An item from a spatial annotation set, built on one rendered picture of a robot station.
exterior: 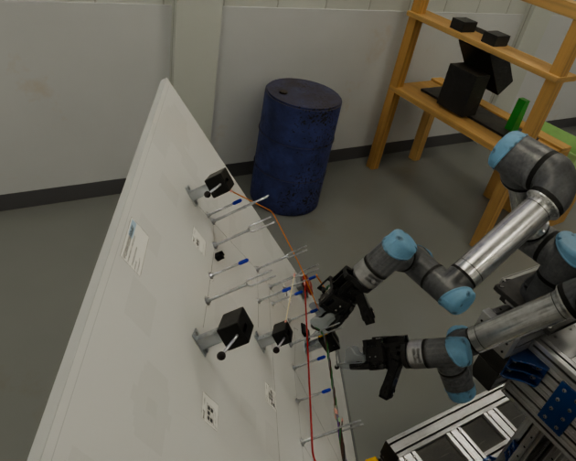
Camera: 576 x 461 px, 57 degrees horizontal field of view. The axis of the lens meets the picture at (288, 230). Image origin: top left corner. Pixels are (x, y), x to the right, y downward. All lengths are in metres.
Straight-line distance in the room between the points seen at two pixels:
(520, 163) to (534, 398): 0.86
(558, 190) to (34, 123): 2.99
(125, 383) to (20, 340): 2.31
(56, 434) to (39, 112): 3.09
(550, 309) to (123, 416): 1.08
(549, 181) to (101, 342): 1.08
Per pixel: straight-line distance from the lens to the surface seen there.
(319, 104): 3.63
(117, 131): 3.77
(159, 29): 3.60
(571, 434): 1.97
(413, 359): 1.44
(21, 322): 3.11
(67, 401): 0.65
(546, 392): 1.96
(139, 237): 0.89
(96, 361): 0.70
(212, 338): 0.92
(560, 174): 1.43
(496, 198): 4.05
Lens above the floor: 2.20
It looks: 35 degrees down
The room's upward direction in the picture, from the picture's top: 12 degrees clockwise
